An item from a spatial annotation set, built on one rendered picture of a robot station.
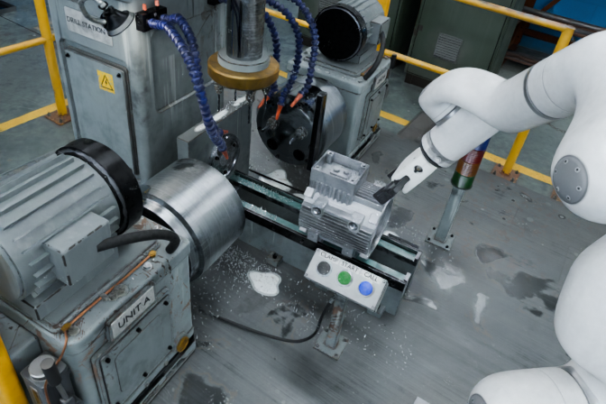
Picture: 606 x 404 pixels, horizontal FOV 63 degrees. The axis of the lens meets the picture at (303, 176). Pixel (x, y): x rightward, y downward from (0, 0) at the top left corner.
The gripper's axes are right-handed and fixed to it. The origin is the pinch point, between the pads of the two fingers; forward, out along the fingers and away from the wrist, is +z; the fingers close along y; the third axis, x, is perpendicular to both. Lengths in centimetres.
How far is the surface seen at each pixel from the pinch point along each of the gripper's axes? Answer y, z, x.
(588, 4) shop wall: 493, 31, -70
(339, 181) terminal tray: 0.8, 9.9, 8.2
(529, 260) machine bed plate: 44, 13, -54
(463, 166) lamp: 33.0, 0.4, -14.7
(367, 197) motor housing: 3.1, 9.0, 0.3
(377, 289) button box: -20.0, 5.6, -12.3
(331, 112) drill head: 34.8, 21.3, 22.9
